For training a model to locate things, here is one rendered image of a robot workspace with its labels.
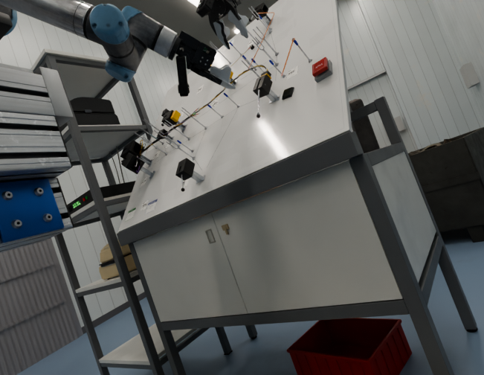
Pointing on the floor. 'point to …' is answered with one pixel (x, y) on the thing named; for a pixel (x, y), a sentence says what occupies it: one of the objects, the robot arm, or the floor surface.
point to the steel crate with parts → (458, 182)
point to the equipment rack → (92, 73)
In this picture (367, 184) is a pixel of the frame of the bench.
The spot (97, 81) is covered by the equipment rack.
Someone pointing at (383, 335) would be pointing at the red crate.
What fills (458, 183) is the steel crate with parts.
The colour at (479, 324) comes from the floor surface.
